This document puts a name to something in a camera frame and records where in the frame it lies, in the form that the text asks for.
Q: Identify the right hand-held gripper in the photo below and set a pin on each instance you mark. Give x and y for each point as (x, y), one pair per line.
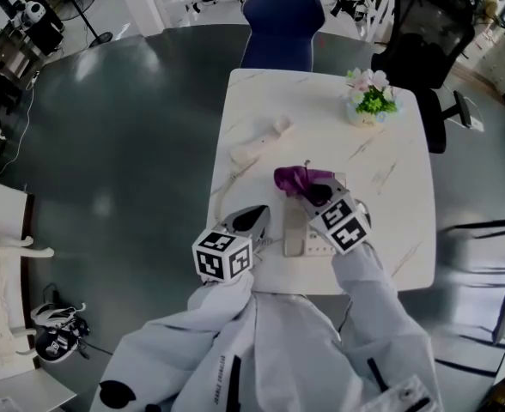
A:
(342, 225)

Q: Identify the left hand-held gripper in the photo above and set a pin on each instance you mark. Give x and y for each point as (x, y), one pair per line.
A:
(220, 256)

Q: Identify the purple cloth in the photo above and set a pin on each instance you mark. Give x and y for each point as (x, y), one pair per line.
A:
(291, 178)

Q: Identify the white desk telephone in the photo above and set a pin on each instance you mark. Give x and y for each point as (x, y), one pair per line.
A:
(295, 230)

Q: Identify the person's right forearm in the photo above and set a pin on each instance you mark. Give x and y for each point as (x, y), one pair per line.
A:
(372, 298)

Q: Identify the person's left forearm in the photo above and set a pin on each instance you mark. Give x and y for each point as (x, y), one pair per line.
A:
(222, 307)

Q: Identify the white telephone handset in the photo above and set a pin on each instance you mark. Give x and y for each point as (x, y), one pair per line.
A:
(257, 144)

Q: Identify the potted flower plant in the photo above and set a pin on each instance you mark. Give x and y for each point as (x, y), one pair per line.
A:
(372, 101)

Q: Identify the person's white jacket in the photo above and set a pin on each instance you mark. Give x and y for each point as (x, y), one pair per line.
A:
(295, 350)

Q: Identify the white power strip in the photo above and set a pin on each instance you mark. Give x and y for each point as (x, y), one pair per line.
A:
(471, 122)

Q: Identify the grey table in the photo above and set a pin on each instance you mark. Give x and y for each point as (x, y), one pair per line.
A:
(484, 251)

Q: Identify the blue chair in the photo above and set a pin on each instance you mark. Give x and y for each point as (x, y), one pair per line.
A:
(282, 19)

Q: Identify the black mesh office chair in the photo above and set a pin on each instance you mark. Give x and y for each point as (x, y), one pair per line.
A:
(428, 37)

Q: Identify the white shelf rack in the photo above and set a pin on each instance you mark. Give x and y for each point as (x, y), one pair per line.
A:
(381, 7)

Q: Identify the white locker cabinet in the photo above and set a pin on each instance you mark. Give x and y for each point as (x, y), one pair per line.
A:
(501, 62)

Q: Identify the black white floor device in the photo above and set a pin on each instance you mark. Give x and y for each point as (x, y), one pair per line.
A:
(57, 333)

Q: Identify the black floor fan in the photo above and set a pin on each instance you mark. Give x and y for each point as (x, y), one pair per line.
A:
(80, 11)

